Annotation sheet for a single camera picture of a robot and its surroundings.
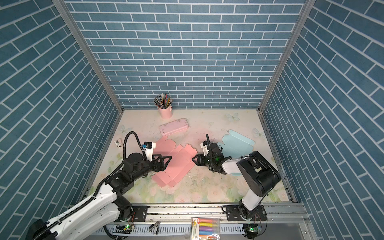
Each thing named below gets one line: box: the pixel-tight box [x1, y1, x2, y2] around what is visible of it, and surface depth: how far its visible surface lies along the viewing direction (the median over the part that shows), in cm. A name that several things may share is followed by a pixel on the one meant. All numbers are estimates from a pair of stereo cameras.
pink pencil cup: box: [158, 105, 173, 119], surface depth 113 cm
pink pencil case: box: [159, 118, 189, 136], surface depth 110 cm
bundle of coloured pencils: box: [153, 93, 173, 109], surface depth 110 cm
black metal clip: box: [148, 221, 161, 236], surface depth 71 cm
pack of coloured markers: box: [191, 217, 221, 240], surface depth 70 cm
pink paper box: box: [151, 135, 198, 188], surface depth 93 cm
